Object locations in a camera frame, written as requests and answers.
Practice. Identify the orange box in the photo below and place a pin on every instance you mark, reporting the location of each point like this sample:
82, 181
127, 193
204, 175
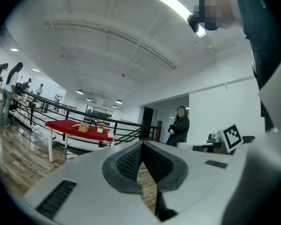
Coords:
110, 134

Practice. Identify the black metal railing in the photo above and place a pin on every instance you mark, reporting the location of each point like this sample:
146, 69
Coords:
91, 115

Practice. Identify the woven wicker lid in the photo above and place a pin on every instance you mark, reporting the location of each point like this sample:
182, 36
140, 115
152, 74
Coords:
76, 125

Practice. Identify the dark door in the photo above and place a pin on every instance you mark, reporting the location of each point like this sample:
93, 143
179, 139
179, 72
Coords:
148, 121

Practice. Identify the wicker basket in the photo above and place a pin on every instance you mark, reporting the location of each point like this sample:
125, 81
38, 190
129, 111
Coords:
83, 128

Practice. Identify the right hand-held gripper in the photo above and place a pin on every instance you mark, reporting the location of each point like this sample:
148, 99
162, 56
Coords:
233, 138

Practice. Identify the dark wooden post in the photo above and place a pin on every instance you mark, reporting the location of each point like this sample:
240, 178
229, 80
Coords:
159, 131

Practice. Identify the person's head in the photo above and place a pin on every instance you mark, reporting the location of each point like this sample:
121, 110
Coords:
229, 10

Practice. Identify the black head camera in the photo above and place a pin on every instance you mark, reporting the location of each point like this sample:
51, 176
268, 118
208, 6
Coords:
193, 23

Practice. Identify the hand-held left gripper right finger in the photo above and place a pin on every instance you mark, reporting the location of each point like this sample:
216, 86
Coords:
201, 184

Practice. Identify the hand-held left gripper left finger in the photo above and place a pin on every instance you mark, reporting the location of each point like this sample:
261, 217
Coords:
84, 184

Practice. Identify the person's black shirt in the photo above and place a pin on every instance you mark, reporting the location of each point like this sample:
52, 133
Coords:
260, 32

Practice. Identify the pink flowers in white pot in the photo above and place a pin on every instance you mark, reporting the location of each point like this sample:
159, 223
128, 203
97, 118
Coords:
100, 128

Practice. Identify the person's right hand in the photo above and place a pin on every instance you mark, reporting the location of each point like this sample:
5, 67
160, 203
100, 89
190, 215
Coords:
216, 150

